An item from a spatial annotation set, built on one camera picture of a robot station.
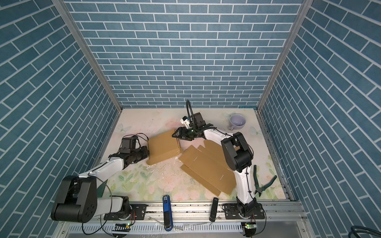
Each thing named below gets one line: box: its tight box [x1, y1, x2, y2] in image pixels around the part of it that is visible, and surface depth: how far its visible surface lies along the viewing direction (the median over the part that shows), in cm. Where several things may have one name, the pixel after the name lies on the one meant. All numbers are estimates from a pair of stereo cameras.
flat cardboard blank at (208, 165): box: [178, 139, 237, 197], surface depth 91 cm
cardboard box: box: [146, 128, 182, 166], surface depth 91 cm
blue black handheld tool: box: [162, 194, 174, 232], surface depth 73 cm
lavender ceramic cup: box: [229, 113, 247, 131], surface depth 110 cm
